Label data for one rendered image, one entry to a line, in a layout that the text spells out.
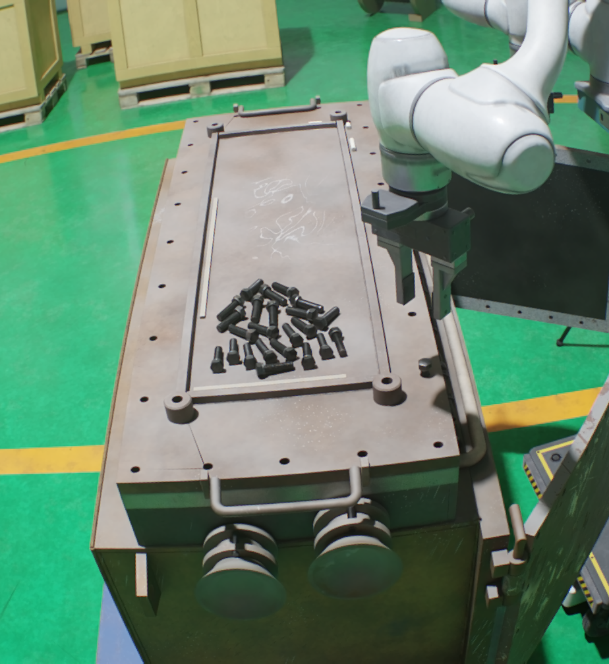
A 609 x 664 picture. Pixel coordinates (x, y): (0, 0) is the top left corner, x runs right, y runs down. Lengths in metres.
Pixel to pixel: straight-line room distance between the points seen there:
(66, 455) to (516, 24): 2.37
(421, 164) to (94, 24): 6.87
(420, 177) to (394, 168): 0.03
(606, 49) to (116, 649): 1.73
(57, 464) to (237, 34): 3.80
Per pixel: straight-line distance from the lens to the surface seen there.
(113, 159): 5.78
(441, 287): 1.23
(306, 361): 1.36
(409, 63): 1.07
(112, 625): 2.01
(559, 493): 1.36
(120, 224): 4.91
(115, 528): 1.37
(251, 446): 1.26
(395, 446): 1.23
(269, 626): 1.47
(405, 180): 1.14
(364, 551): 1.20
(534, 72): 1.02
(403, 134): 1.09
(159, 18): 6.41
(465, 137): 0.97
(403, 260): 1.26
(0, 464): 3.53
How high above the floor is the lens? 2.19
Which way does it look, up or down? 34 degrees down
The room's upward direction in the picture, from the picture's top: 7 degrees counter-clockwise
